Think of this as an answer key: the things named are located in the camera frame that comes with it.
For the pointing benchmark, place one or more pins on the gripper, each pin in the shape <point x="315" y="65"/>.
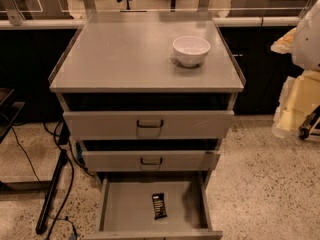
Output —
<point x="308" y="40"/>

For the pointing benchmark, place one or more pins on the black rxbar chocolate bar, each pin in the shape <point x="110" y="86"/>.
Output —
<point x="159" y="206"/>

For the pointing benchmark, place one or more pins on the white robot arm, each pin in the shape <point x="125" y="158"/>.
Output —
<point x="303" y="42"/>

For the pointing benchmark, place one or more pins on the grey drawer cabinet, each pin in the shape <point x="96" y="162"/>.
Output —
<point x="124" y="61"/>

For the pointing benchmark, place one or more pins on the top grey drawer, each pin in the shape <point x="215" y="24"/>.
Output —
<point x="131" y="125"/>

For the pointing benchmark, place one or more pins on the grey drawer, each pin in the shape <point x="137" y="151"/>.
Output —
<point x="131" y="125"/>
<point x="136" y="161"/>
<point x="126" y="210"/>

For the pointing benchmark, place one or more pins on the bottom grey drawer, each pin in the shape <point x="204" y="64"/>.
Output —
<point x="126" y="210"/>

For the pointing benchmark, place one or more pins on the middle grey drawer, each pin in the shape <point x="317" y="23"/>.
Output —
<point x="136" y="161"/>

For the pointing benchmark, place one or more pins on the black caster wheel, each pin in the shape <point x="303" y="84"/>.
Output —
<point x="303" y="133"/>

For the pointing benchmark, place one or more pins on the white ceramic bowl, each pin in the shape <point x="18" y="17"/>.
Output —
<point x="190" y="51"/>

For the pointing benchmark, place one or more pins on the black table leg bar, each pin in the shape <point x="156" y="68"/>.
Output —
<point x="49" y="197"/>

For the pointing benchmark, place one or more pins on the dark side table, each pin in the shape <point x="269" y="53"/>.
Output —
<point x="9" y="110"/>

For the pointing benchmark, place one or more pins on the white horizontal rail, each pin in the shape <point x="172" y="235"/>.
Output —
<point x="221" y="22"/>

